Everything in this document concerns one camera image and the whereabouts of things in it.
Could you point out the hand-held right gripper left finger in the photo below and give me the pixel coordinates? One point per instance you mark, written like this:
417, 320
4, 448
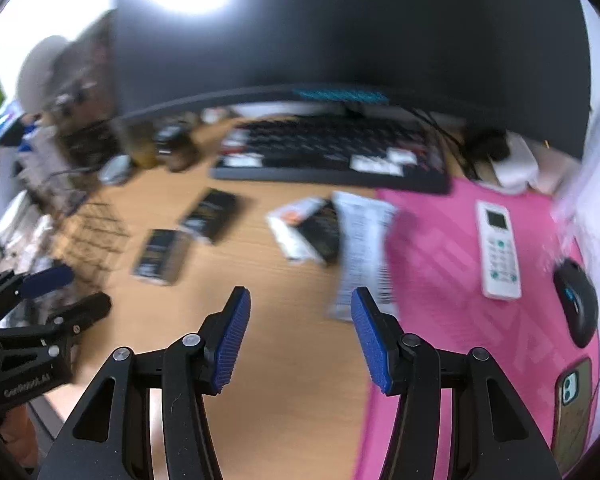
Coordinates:
230, 345

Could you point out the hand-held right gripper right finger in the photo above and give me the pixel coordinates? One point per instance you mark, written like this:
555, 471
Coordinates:
370, 340

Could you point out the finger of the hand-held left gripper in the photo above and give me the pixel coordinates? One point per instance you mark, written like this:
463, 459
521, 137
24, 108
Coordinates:
45, 281
87, 310

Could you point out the wooden desktop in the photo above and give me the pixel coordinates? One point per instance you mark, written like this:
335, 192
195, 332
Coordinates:
280, 360

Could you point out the pink desk mat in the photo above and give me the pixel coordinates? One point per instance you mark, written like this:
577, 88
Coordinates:
445, 310

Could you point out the clear printed plastic wrapper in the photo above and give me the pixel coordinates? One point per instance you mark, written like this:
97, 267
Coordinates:
365, 255

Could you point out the black tissue pack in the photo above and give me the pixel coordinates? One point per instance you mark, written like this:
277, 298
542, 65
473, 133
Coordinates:
210, 215
160, 256
320, 232

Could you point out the small grey object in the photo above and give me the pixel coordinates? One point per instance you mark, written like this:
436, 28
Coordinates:
115, 169

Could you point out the white remote control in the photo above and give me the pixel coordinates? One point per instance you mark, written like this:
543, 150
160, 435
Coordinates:
499, 250

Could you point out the small glass jar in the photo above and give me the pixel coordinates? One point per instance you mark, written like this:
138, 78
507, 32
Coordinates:
175, 147

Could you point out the black keyboard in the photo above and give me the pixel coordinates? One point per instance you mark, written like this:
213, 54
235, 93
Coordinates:
330, 152

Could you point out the cluttered storage shelf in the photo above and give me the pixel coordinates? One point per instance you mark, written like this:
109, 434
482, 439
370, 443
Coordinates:
85, 90

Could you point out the black computer mouse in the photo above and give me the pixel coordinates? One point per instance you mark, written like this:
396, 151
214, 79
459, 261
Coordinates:
577, 305

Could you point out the white round object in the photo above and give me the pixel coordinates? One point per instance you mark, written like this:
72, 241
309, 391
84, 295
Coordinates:
40, 70

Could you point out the phone in brown case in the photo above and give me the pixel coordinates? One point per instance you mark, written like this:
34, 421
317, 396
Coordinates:
572, 415

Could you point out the black charger block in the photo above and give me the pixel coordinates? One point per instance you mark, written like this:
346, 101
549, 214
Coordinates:
490, 144

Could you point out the white power adapter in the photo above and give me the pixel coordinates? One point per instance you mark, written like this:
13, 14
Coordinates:
517, 162

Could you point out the clear plastic bag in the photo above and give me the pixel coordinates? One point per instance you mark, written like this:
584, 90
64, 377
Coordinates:
587, 160

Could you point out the black curved monitor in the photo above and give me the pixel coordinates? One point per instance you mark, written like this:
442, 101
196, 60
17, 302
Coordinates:
355, 35

